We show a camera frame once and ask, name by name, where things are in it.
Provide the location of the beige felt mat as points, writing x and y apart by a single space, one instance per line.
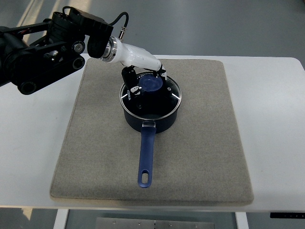
199 160

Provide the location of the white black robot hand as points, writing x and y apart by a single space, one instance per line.
131 56

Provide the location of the white table leg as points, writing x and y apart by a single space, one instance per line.
61 219
241 220

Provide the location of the white table leg left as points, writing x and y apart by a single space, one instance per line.
61 219

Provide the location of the glass lid with blue knob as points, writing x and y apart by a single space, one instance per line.
152 98

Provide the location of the dark blue saucepan blue handle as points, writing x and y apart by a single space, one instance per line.
148 130

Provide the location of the white table leg right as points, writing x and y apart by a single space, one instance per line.
241 220

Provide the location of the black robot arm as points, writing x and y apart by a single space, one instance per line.
35 56

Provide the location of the black table control panel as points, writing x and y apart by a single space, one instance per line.
287 215

